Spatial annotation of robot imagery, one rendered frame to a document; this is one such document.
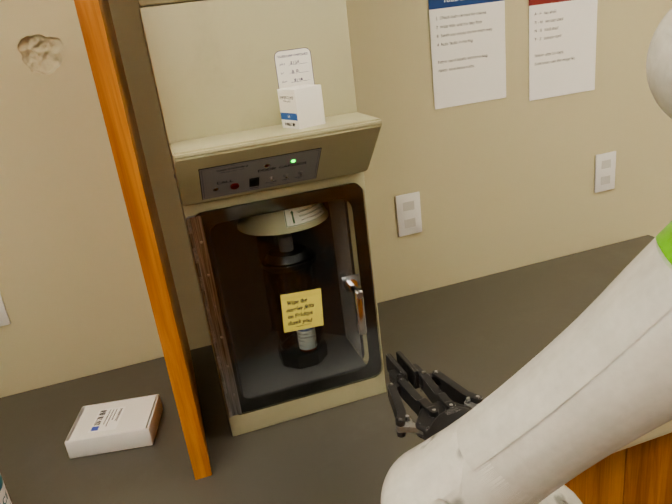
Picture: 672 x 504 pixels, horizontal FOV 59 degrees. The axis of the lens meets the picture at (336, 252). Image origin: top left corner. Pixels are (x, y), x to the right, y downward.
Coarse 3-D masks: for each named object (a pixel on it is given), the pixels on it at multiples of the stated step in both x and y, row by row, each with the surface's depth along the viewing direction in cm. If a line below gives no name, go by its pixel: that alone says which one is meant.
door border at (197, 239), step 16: (192, 224) 98; (192, 240) 99; (208, 256) 101; (208, 272) 102; (208, 288) 102; (208, 304) 103; (208, 320) 104; (224, 336) 106; (224, 352) 107; (224, 368) 108
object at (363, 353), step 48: (336, 192) 104; (240, 240) 102; (288, 240) 104; (336, 240) 107; (240, 288) 104; (288, 288) 107; (336, 288) 110; (240, 336) 107; (288, 336) 110; (336, 336) 113; (240, 384) 110; (288, 384) 113; (336, 384) 116
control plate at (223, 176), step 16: (256, 160) 90; (272, 160) 91; (288, 160) 93; (304, 160) 94; (208, 176) 90; (224, 176) 91; (240, 176) 93; (256, 176) 94; (272, 176) 95; (288, 176) 97; (304, 176) 98; (208, 192) 94; (224, 192) 95; (240, 192) 97
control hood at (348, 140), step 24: (336, 120) 95; (360, 120) 92; (192, 144) 90; (216, 144) 87; (240, 144) 86; (264, 144) 88; (288, 144) 89; (312, 144) 91; (336, 144) 93; (360, 144) 95; (192, 168) 87; (336, 168) 99; (360, 168) 102; (192, 192) 93
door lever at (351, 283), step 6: (348, 282) 110; (354, 282) 110; (348, 288) 110; (354, 288) 108; (360, 288) 107; (354, 294) 106; (360, 294) 106; (354, 300) 107; (360, 300) 106; (360, 306) 107; (360, 312) 107; (360, 318) 108; (360, 324) 108; (360, 330) 108; (366, 330) 109
